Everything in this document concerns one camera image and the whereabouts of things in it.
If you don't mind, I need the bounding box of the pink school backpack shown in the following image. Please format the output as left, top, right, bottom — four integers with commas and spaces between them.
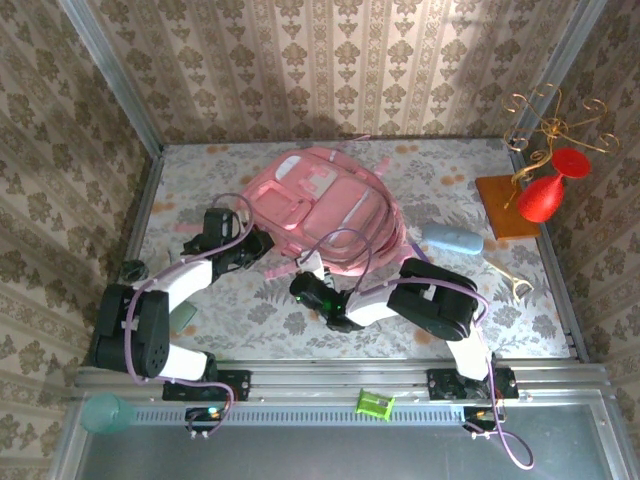
174, 134, 432, 281

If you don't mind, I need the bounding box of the light blue pencil case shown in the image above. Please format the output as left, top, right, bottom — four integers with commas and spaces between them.
421, 223, 485, 256

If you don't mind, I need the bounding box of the floral table cover sheet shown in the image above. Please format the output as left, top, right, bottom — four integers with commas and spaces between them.
112, 139, 574, 361

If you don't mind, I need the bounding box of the grey green flat card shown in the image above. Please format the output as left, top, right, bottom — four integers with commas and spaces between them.
172, 299, 199, 336

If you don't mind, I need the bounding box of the glass bottle with black cap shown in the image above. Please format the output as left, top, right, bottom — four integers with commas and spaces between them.
122, 259, 149, 282

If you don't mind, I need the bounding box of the green packet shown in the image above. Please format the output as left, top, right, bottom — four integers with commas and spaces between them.
354, 388, 396, 422

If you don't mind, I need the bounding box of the grey metal shelf plate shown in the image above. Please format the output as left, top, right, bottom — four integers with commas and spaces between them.
49, 403, 640, 480

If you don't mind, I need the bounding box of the gold metal peeler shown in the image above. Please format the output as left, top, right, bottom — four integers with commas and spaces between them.
484, 254, 535, 303

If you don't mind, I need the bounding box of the wooden base board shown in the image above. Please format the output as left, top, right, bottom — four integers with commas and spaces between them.
474, 174, 545, 242

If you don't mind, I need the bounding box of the teal plastic cup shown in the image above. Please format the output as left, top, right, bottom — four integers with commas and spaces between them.
79, 391, 136, 435

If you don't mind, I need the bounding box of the red plastic goblet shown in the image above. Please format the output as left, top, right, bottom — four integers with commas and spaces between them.
516, 147, 592, 224

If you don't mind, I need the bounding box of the aluminium front rail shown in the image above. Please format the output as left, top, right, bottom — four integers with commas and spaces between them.
74, 358, 612, 404

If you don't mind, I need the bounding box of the aluminium table side rail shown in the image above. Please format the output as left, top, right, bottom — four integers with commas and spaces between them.
507, 142, 590, 362
93, 148, 165, 365

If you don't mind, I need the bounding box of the grey slotted cable duct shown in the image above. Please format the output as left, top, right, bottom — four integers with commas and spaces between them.
130, 404, 469, 427

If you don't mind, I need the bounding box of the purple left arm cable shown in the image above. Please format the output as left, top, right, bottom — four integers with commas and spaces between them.
123, 192, 256, 441

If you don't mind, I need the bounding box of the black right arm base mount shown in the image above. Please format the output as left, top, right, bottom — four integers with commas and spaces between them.
426, 367, 516, 401

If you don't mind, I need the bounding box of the aluminium corner post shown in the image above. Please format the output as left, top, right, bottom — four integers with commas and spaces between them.
57, 0, 165, 157
508, 0, 609, 151

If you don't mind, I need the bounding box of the gold wire stand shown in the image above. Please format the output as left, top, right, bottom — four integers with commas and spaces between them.
502, 82, 621, 211

